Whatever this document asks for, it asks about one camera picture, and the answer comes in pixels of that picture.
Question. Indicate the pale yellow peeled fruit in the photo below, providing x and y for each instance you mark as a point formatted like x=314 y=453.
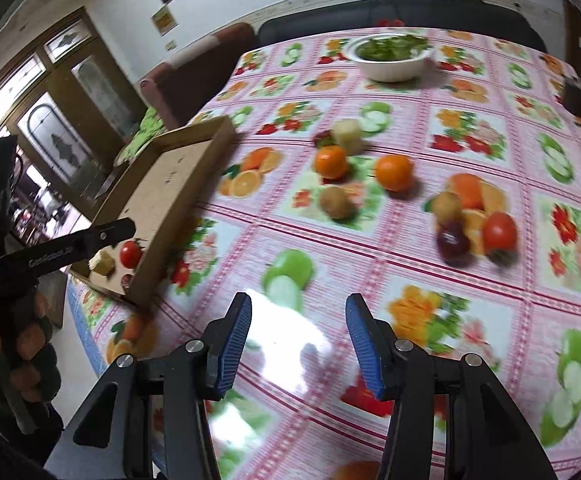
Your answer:
x=348 y=135

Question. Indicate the red tomato with green stem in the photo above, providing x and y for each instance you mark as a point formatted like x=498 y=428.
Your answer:
x=130 y=254

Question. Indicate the shallow cardboard box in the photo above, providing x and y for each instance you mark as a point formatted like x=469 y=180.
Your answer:
x=170 y=195

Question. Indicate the pink fruit print tablecloth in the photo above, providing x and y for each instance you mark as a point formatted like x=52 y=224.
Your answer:
x=320 y=270

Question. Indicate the white bowl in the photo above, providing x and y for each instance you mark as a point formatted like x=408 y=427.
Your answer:
x=390 y=67

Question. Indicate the wall light switch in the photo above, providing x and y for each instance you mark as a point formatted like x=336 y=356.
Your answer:
x=170 y=45

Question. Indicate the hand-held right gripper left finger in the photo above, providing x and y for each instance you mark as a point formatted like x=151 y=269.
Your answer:
x=233 y=340

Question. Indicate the green leafy vegetables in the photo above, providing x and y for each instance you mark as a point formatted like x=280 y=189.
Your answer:
x=390 y=45

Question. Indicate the dark red plum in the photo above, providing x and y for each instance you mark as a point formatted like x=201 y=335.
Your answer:
x=453 y=245

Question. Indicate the dark cup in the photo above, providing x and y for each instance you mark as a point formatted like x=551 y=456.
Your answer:
x=576 y=96

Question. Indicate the brown kiwi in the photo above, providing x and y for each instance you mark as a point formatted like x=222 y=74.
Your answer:
x=337 y=202

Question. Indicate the small dark red fruit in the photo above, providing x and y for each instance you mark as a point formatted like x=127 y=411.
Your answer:
x=126 y=281

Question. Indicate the pale yellow fruit piece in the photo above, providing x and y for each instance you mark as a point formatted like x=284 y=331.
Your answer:
x=103 y=262

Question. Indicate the orange mandarin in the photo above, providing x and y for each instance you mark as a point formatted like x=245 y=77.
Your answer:
x=330 y=161
x=394 y=172

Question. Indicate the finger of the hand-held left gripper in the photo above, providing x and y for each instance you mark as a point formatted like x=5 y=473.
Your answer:
x=105 y=234

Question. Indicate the tan round fruit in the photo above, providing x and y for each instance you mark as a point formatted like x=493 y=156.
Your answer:
x=445 y=205

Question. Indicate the brown armchair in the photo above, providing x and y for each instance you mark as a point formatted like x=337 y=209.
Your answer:
x=195 y=75

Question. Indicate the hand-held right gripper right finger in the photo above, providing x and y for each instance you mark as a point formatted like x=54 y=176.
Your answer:
x=365 y=345

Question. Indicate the black leather sofa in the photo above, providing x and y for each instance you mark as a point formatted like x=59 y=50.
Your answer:
x=420 y=15

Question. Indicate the person's left hand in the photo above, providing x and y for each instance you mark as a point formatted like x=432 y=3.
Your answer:
x=25 y=340

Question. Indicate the yellow wall notice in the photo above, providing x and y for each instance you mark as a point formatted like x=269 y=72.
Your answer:
x=164 y=19

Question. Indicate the green blanket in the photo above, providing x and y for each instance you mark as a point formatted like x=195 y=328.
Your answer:
x=143 y=132

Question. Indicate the wooden glass door leaf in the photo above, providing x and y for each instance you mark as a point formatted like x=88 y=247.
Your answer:
x=55 y=140
x=100 y=85

